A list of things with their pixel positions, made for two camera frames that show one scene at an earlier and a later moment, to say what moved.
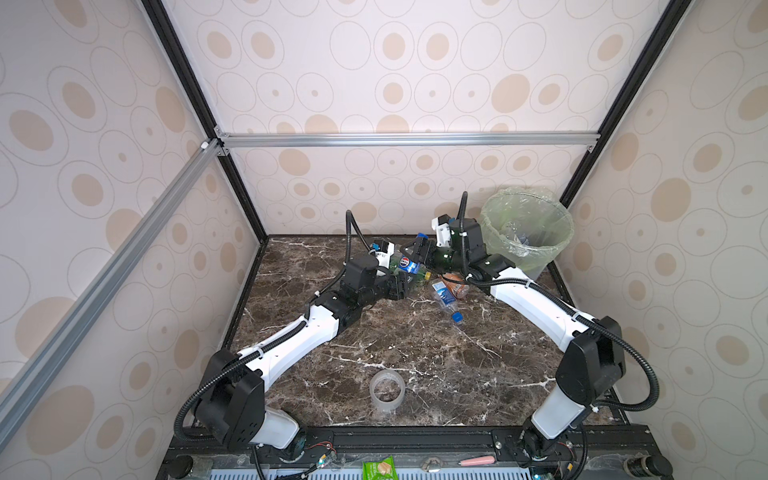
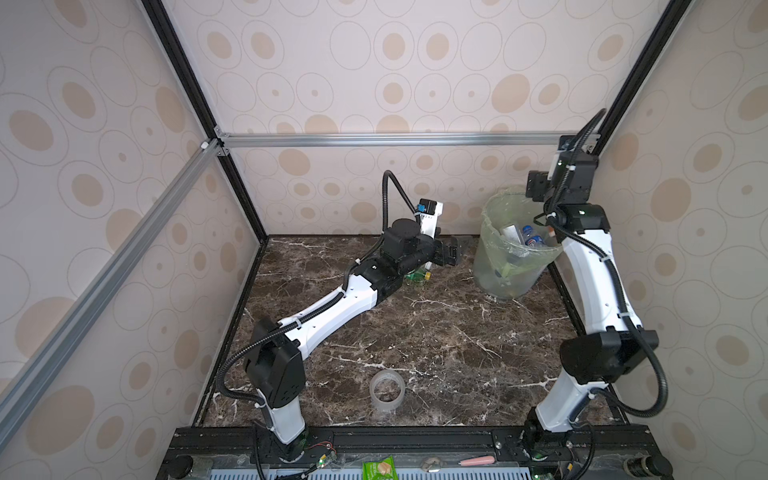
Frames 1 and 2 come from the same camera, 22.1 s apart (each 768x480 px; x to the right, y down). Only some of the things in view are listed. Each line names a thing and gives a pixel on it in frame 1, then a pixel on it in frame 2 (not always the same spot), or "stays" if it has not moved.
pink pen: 478,461 stays
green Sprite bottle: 412,277 stays
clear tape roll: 387,407 stays
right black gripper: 428,258 to 540,183
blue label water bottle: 446,299 to 532,240
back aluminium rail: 247,140 stays
